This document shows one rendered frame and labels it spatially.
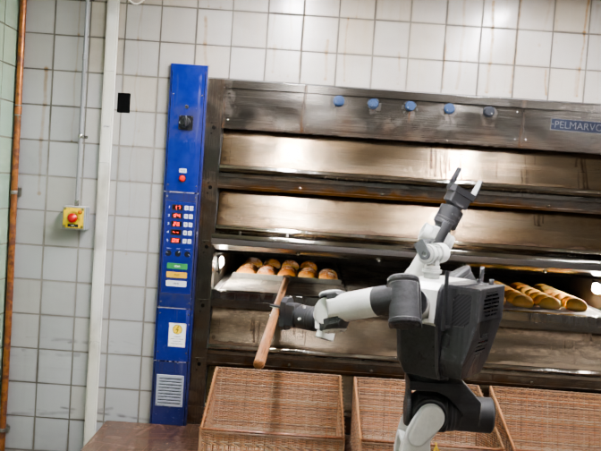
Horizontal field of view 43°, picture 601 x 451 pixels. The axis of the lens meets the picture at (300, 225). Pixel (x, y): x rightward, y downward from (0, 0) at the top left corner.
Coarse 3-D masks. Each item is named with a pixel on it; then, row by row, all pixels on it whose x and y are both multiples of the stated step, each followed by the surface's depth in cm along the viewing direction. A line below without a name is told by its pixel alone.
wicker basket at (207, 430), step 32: (224, 384) 327; (256, 384) 327; (288, 384) 327; (320, 384) 328; (224, 416) 325; (256, 416) 325; (288, 416) 325; (320, 416) 325; (224, 448) 284; (256, 448) 305; (288, 448) 283; (320, 448) 283
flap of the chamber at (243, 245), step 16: (224, 240) 315; (240, 240) 315; (320, 256) 334; (336, 256) 329; (352, 256) 324; (368, 256) 320; (384, 256) 316; (400, 256) 314; (464, 256) 314; (560, 272) 330; (576, 272) 325; (592, 272) 321
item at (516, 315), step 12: (228, 300) 331; (240, 300) 331; (252, 300) 331; (264, 300) 331; (300, 300) 331; (312, 300) 331; (504, 312) 330; (516, 312) 330; (528, 312) 330; (540, 312) 332; (552, 312) 334; (576, 324) 330; (588, 324) 330; (600, 324) 330
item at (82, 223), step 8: (64, 208) 322; (72, 208) 323; (80, 208) 323; (88, 208) 326; (64, 216) 323; (80, 216) 323; (88, 216) 327; (64, 224) 323; (72, 224) 323; (80, 224) 323; (88, 224) 328
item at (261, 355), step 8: (288, 280) 365; (280, 288) 332; (280, 296) 307; (272, 312) 270; (272, 320) 254; (272, 328) 242; (264, 336) 228; (272, 336) 234; (264, 344) 217; (264, 352) 208; (256, 360) 199; (264, 360) 201; (256, 368) 199
